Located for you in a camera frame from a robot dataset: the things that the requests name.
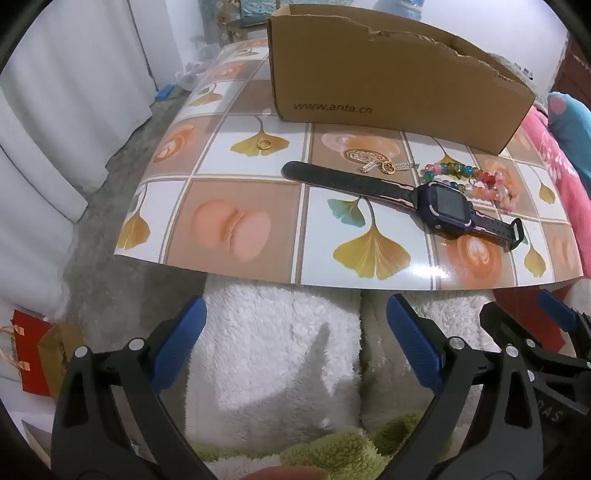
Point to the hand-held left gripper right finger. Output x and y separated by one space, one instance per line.
415 344

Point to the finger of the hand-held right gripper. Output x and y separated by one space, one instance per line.
508 330
556 307

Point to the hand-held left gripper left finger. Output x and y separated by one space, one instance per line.
180 344

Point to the dark blue smart watch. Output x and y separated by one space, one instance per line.
443 203

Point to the gold hoop earring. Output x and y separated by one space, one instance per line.
387 168

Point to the round gold pendant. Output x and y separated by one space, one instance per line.
362 154

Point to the brown cardboard box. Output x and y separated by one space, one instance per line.
392 78

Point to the person's left hand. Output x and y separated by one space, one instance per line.
281 474

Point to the white fluffy blanket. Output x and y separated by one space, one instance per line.
268 350

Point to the pink floral blanket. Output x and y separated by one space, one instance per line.
563 184

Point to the gold gift bag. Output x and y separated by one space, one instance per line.
57 360

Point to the green fluffy blanket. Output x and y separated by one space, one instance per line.
323 452

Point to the red gift bag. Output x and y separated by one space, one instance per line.
25 360

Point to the blue plush toy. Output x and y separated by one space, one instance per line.
575 129

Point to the brown wooden door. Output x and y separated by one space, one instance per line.
577 69

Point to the small blue object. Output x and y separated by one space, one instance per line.
165 92

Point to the white curtain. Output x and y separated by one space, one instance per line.
69 115

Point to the clear plastic bag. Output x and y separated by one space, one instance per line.
191 76

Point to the teal patterned cloth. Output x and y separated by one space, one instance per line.
231 8

